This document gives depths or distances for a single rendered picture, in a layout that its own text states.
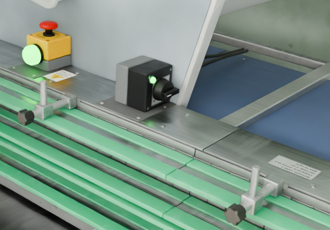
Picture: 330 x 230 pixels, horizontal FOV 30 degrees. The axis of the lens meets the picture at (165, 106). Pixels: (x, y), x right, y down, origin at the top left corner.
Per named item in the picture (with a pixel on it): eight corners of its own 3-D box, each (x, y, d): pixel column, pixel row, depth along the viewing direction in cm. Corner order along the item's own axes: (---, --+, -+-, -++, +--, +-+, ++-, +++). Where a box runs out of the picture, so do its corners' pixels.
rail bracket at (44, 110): (67, 102, 125) (14, 121, 115) (67, 68, 122) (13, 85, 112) (81, 108, 122) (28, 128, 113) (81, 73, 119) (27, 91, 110)
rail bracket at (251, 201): (265, 185, 99) (218, 219, 89) (271, 144, 96) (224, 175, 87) (287, 194, 97) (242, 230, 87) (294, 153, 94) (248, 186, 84)
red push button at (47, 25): (35, 36, 135) (35, 21, 134) (49, 33, 138) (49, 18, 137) (47, 40, 133) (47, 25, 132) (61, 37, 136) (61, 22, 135)
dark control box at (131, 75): (141, 90, 128) (114, 101, 122) (143, 54, 125) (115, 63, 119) (173, 101, 124) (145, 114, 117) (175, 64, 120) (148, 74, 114)
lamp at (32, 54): (30, 60, 137) (19, 63, 134) (29, 41, 135) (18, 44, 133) (43, 65, 134) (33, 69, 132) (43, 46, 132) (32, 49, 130)
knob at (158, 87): (166, 96, 121) (179, 101, 119) (151, 102, 118) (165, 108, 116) (167, 75, 120) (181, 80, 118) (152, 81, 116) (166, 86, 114)
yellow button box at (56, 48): (51, 57, 143) (26, 64, 138) (51, 26, 140) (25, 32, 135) (72, 64, 139) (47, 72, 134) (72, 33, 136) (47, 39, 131)
